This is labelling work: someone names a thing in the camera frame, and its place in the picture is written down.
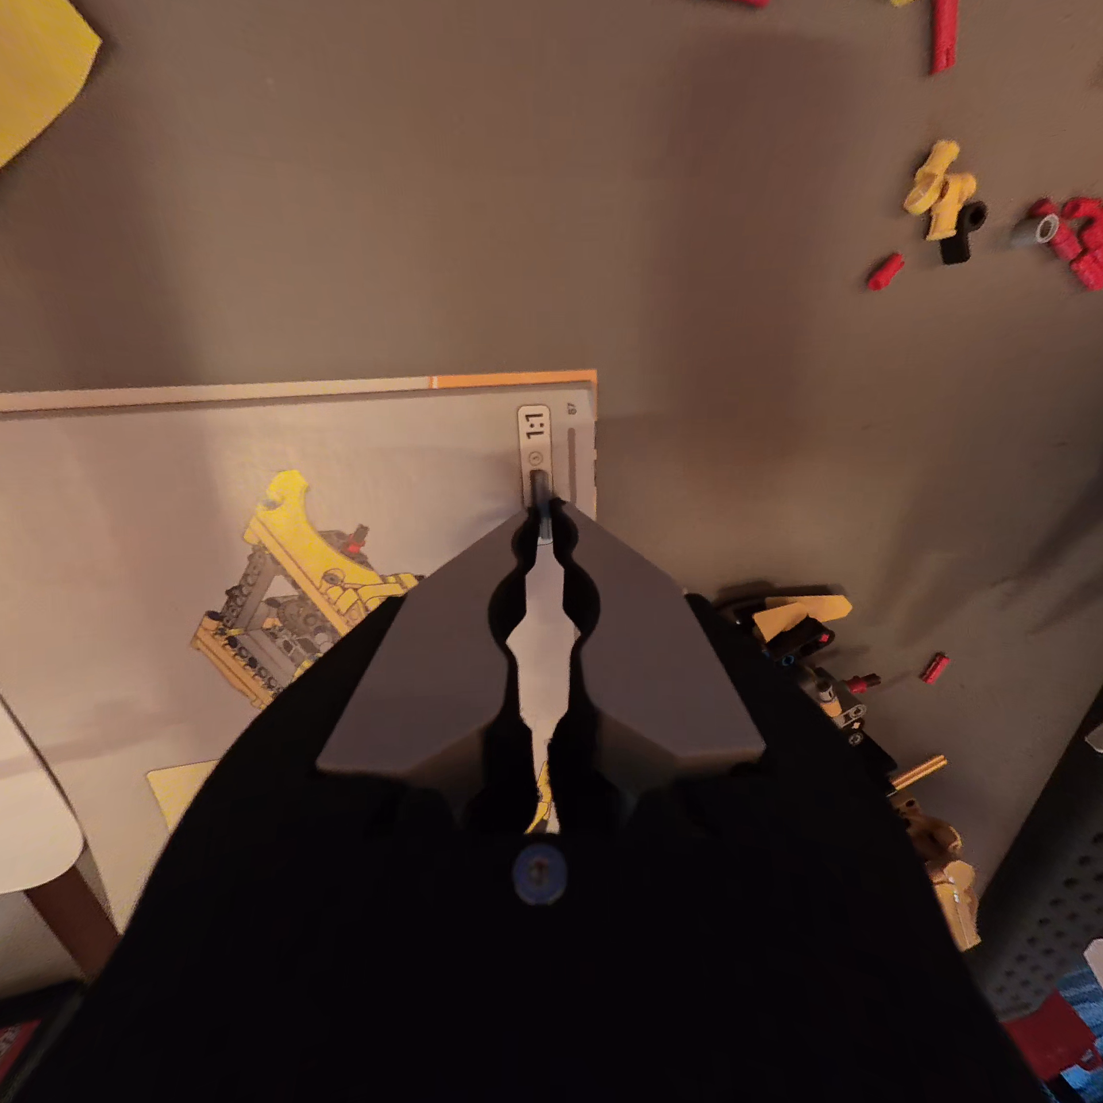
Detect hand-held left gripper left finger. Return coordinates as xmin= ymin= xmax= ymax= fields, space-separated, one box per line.
xmin=315 ymin=507 xmax=541 ymax=789

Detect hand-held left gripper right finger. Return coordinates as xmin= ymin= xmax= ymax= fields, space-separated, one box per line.
xmin=552 ymin=501 xmax=767 ymax=799

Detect yellow toy brick car model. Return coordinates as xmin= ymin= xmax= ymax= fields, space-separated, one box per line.
xmin=715 ymin=584 xmax=984 ymax=954

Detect open instruction booklet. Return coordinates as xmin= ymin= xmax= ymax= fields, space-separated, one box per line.
xmin=0 ymin=369 xmax=599 ymax=863

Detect black dimpled chair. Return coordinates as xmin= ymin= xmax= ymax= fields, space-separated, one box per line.
xmin=978 ymin=689 xmax=1103 ymax=1023

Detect orange plastic object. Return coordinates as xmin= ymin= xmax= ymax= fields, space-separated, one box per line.
xmin=1004 ymin=990 xmax=1100 ymax=1082

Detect scattered small toy brick pieces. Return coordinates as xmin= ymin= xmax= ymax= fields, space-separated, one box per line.
xmin=707 ymin=0 xmax=1103 ymax=294

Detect yellow paper piece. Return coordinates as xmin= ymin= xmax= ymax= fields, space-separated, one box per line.
xmin=0 ymin=0 xmax=104 ymax=169

